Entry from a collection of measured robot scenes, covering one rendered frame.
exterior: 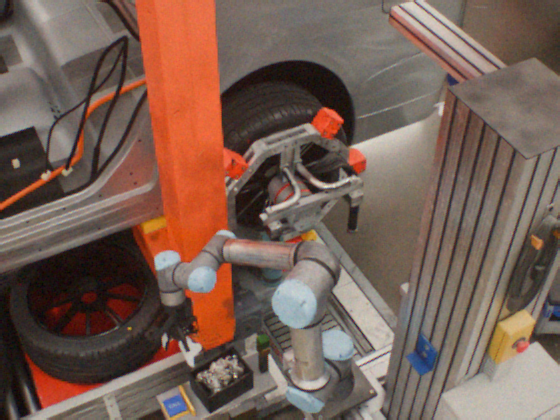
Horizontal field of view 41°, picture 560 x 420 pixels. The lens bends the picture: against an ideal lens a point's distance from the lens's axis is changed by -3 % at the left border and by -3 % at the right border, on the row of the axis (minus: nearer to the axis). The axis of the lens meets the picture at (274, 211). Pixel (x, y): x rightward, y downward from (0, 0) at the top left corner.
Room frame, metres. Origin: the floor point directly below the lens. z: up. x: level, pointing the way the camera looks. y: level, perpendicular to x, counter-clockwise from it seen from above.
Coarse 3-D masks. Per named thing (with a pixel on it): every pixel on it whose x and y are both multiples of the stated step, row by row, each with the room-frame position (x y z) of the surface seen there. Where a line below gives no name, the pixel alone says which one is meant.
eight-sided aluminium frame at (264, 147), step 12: (288, 132) 2.20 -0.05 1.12; (300, 132) 2.22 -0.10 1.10; (312, 132) 2.20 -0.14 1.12; (252, 144) 2.14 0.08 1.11; (264, 144) 2.13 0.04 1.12; (276, 144) 2.13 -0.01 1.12; (288, 144) 2.14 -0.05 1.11; (300, 144) 2.17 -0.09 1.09; (324, 144) 2.22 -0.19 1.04; (336, 144) 2.24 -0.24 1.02; (252, 156) 2.12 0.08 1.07; (264, 156) 2.09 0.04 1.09; (348, 156) 2.27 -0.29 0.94; (252, 168) 2.07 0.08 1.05; (228, 180) 2.07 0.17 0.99; (240, 180) 2.05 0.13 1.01; (336, 180) 2.27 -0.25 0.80; (228, 192) 2.03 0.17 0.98; (228, 204) 2.03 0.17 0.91; (324, 204) 2.24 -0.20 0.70; (228, 216) 2.02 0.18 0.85; (240, 228) 2.09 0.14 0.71; (288, 228) 2.20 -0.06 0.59; (312, 228) 2.20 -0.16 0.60
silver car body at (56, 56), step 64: (0, 0) 3.55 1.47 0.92; (64, 0) 3.34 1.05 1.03; (128, 0) 2.16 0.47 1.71; (256, 0) 2.34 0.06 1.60; (320, 0) 2.45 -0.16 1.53; (384, 0) 2.58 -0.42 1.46; (448, 0) 2.74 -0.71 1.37; (0, 64) 3.12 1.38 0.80; (64, 64) 2.81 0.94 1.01; (128, 64) 2.76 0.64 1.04; (256, 64) 2.33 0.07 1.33; (384, 64) 2.60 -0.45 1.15; (0, 128) 2.57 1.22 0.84; (64, 128) 2.61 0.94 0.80; (128, 128) 2.13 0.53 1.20; (384, 128) 2.62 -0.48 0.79; (0, 192) 2.21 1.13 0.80; (64, 192) 2.20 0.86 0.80; (128, 192) 2.09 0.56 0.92; (0, 256) 1.82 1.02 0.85
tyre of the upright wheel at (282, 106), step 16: (240, 96) 2.35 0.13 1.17; (256, 96) 2.34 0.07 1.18; (272, 96) 2.34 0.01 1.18; (288, 96) 2.36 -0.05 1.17; (304, 96) 2.40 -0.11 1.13; (224, 112) 2.29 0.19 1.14; (240, 112) 2.26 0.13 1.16; (256, 112) 2.25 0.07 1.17; (272, 112) 2.24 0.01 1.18; (288, 112) 2.25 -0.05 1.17; (304, 112) 2.27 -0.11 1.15; (224, 128) 2.22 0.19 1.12; (240, 128) 2.19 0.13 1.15; (256, 128) 2.18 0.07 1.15; (272, 128) 2.21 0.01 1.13; (288, 128) 2.24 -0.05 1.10; (224, 144) 2.15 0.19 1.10; (240, 144) 2.14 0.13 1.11
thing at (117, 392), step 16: (144, 368) 1.64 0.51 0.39; (160, 368) 1.64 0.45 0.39; (176, 368) 1.66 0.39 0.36; (192, 368) 1.69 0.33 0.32; (112, 384) 1.56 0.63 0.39; (128, 384) 1.56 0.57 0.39; (144, 384) 1.60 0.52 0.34; (160, 384) 1.62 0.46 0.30; (80, 400) 1.49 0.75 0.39; (96, 400) 1.50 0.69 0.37; (112, 400) 1.52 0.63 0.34; (128, 400) 1.55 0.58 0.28; (32, 416) 1.41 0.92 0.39; (48, 416) 1.41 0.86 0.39; (64, 416) 1.43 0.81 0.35; (80, 416) 1.46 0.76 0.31; (112, 416) 1.51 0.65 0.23
